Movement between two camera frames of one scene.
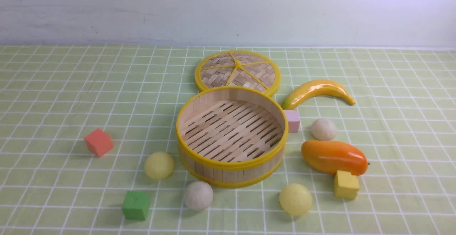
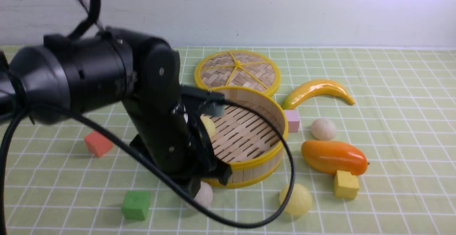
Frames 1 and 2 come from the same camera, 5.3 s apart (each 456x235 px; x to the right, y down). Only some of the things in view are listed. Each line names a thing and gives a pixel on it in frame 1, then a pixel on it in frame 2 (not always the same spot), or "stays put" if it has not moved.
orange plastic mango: x=329 y=156 stays put
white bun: x=324 y=129 stays put
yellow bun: x=159 y=165 -> x=209 y=124
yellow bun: x=295 y=199 stays put
